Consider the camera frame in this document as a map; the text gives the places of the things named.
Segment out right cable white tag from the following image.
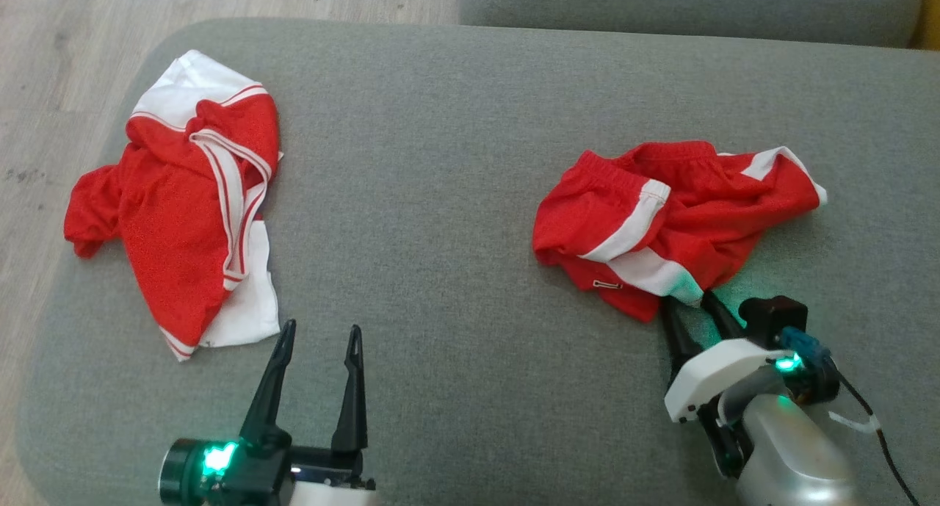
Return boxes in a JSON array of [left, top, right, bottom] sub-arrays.
[[828, 411, 880, 435]]

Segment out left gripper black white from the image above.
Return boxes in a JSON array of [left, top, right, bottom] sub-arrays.
[[159, 319, 377, 506]]

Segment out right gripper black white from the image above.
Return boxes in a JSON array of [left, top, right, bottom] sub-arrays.
[[662, 291, 839, 480]]

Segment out small grey sofa cushion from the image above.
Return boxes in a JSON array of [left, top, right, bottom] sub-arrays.
[[458, 0, 924, 49]]

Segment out red white sports shorts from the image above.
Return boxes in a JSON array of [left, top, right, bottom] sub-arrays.
[[532, 140, 829, 324]]

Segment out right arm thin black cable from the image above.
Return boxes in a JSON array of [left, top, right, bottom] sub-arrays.
[[830, 366, 920, 506]]

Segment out red white basketball jersey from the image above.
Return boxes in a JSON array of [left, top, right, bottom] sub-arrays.
[[64, 49, 284, 363]]

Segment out mustard yellow cushion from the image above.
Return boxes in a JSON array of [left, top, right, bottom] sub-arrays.
[[909, 0, 940, 51]]

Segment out large grey sofa seat cushion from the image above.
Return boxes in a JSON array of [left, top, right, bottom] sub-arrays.
[[16, 18, 940, 506]]

